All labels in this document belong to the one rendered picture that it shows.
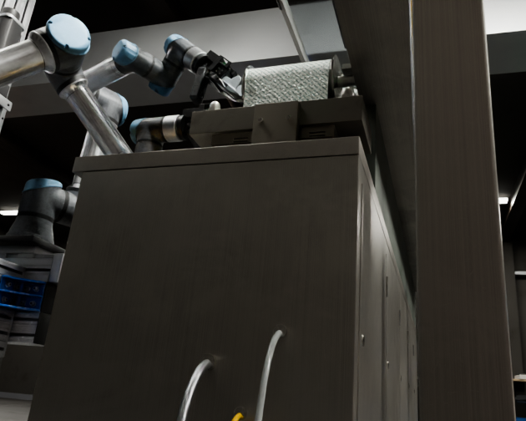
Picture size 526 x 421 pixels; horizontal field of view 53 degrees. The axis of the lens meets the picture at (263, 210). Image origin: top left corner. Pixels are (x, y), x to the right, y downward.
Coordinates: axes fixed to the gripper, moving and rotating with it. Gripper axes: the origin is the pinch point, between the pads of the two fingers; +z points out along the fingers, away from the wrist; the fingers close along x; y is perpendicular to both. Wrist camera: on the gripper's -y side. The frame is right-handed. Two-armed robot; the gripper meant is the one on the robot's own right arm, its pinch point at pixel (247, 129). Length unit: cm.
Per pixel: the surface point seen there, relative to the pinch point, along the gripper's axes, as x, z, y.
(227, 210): -25.9, 8.2, -33.7
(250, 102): -0.3, 0.2, 8.2
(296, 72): -0.3, 12.7, 16.4
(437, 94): -77, 48, -44
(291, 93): -0.3, 11.7, 9.8
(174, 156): -25.9, -5.6, -20.7
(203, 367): -30, 9, -64
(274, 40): 196, -67, 193
